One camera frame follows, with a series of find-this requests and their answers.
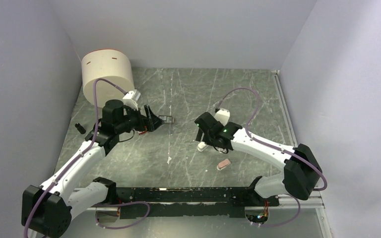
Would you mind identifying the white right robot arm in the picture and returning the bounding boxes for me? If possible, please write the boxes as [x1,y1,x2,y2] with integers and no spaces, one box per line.
[194,112,322,205]

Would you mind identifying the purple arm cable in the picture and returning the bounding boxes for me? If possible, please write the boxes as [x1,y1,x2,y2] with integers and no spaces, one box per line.
[23,78,151,238]
[215,86,328,228]

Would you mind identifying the small black cylinder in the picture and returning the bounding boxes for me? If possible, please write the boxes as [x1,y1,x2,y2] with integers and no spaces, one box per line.
[74,123,86,134]

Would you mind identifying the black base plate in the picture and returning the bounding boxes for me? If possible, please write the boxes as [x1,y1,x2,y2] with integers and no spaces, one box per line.
[97,187,279,219]

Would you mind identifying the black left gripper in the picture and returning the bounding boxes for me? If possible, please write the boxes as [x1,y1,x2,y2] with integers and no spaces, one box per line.
[116,104,164,134]

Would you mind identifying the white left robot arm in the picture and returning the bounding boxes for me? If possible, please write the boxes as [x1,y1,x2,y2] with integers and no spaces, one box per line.
[21,100,164,238]

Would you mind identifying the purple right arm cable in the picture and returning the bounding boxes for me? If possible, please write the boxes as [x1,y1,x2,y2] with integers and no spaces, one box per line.
[215,86,328,228]

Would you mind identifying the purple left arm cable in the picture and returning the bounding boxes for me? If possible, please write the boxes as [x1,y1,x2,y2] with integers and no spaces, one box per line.
[23,78,151,238]

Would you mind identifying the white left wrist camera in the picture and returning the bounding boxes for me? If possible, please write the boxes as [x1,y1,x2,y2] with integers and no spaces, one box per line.
[122,89,141,110]

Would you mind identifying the aluminium frame rail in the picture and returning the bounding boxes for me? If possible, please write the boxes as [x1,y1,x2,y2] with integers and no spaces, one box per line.
[26,69,325,238]

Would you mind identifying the cream cylindrical container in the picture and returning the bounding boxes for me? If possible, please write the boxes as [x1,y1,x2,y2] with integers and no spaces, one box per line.
[81,48,135,108]

